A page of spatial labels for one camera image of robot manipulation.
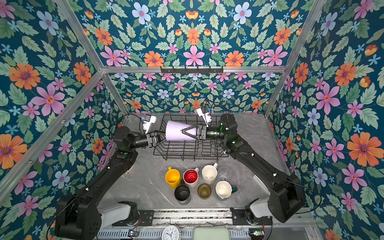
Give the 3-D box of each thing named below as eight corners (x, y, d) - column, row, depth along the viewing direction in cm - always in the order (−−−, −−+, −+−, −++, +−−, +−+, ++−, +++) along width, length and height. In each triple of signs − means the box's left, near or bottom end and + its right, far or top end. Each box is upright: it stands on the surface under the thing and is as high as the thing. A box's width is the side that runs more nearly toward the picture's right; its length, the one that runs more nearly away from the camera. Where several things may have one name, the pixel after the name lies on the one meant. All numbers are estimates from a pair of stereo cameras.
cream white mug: (201, 185, 85) (201, 179, 77) (202, 170, 91) (201, 163, 83) (216, 185, 85) (218, 179, 77) (216, 170, 91) (217, 163, 83)
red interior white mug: (183, 189, 85) (181, 184, 78) (184, 173, 91) (183, 167, 85) (198, 189, 85) (197, 184, 78) (198, 173, 91) (198, 167, 84)
